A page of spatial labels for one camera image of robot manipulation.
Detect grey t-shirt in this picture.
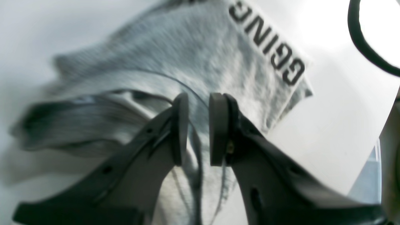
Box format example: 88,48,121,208
11,0,313,225

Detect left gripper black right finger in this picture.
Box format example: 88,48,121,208
209,93,387,225

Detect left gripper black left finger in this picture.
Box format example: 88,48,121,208
12,93,189,225

